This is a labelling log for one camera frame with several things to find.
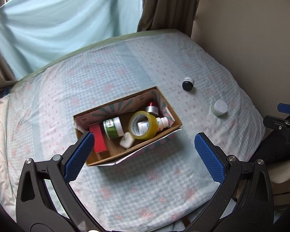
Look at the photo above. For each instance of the cardboard box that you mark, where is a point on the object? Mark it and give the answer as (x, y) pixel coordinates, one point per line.
(124, 108)

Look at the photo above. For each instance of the dark brown curtain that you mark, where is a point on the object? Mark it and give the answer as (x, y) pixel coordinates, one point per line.
(168, 14)

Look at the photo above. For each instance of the green label white jar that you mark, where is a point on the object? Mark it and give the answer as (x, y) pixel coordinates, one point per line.
(113, 128)

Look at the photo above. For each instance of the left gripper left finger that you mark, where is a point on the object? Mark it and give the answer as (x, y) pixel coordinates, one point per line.
(45, 199)

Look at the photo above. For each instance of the red lid silver jar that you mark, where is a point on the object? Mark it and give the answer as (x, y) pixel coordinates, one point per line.
(152, 108)

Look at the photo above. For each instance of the floral checkered bed sheet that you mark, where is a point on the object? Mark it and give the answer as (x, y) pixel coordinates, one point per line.
(155, 188)

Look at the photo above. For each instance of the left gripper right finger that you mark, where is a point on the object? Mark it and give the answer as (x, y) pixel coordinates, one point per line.
(243, 200)

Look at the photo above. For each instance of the red rectangular box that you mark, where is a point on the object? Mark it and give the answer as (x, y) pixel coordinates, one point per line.
(99, 145)

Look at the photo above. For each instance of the pale green white-lid jar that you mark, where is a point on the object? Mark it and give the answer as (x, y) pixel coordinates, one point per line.
(219, 108)

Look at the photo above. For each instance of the white pill bottle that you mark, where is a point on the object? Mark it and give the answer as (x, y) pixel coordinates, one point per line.
(162, 123)

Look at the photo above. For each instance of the black lid small jar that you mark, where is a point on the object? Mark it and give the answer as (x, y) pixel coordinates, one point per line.
(188, 83)

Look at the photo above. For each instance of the yellow packing tape roll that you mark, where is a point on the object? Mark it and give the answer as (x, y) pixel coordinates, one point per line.
(139, 117)

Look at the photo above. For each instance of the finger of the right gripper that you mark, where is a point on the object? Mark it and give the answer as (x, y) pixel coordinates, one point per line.
(283, 108)

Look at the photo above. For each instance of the light blue curtain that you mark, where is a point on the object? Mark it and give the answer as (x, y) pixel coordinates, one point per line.
(34, 33)

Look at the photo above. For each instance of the white earbuds case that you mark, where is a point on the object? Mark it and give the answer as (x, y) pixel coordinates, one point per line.
(127, 140)

